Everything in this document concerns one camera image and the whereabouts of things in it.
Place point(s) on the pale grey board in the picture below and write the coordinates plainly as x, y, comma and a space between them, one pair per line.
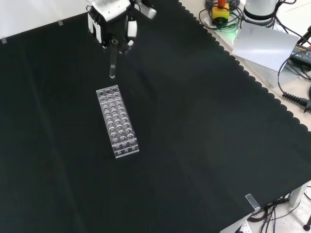
263, 47

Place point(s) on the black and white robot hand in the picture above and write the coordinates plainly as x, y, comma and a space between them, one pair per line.
110, 26

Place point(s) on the black power adapter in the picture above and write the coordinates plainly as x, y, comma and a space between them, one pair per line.
301, 54

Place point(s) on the black tripod foot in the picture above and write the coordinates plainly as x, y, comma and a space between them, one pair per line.
307, 227

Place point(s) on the clear plastic test tube rack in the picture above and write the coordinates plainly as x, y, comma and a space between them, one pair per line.
117, 121

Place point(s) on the black bench cloth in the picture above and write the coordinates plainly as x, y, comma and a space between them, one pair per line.
150, 136

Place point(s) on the clear tape strip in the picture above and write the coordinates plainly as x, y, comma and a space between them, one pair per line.
252, 202

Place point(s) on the white table leg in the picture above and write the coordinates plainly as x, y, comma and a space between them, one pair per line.
297, 194

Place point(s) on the clear glass test tube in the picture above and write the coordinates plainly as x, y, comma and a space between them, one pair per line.
113, 61

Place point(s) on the grey tape piece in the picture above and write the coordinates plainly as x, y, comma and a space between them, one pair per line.
60, 23
4, 40

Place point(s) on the yellow stop button box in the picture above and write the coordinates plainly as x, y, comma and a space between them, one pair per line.
220, 13

